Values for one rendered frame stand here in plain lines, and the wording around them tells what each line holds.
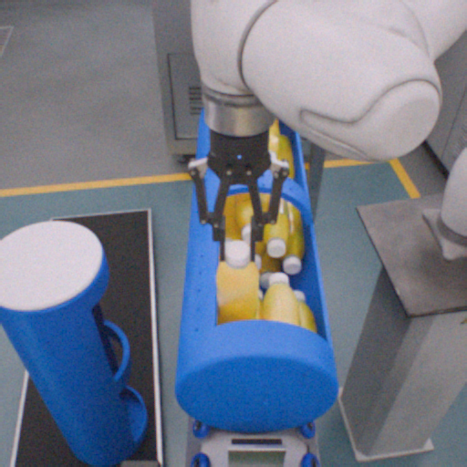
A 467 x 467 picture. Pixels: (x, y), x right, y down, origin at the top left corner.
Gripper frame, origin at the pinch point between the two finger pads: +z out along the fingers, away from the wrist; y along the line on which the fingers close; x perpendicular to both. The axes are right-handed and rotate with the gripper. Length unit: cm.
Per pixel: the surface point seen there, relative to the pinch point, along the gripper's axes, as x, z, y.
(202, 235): -19.2, 17.8, 7.0
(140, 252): -114, 121, 45
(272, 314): -3.4, 22.6, -6.7
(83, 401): -13, 76, 42
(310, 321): -5.9, 28.3, -14.7
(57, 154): -215, 135, 114
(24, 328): -12, 41, 48
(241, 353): 10.8, 14.0, -0.7
